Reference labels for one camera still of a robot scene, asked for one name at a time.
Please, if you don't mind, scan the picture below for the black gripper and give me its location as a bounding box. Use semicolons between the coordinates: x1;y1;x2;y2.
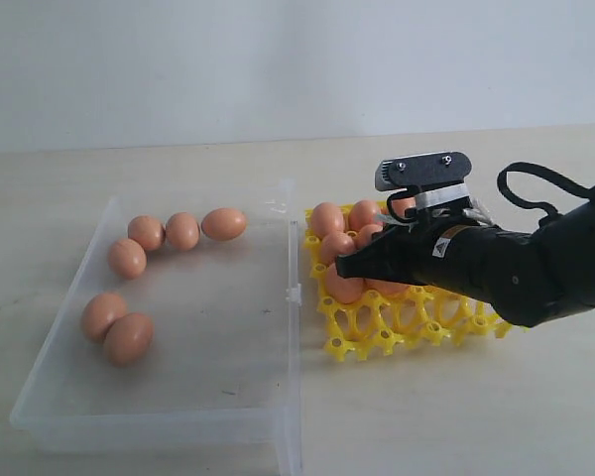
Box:
335;220;531;298

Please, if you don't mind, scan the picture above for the brown egg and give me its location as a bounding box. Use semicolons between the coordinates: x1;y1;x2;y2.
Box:
107;238;147;280
323;264;365;304
389;197;416;218
355;223;383;249
166;212;199;251
80;293;128;343
201;207;247;242
127;215;165;252
318;231;356;266
103;312;154;367
310;201;345;239
347;199;381;231
365;279;409;297

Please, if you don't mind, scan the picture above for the clear plastic tray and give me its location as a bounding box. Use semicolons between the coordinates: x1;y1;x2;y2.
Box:
10;180;302;475

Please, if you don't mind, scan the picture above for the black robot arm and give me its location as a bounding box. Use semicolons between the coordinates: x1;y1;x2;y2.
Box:
335;185;595;327

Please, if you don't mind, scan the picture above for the yellow plastic egg tray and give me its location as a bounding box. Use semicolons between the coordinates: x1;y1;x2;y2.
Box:
304;226;514;362

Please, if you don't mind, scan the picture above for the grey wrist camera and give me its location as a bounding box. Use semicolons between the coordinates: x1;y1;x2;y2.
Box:
374;151;472;210

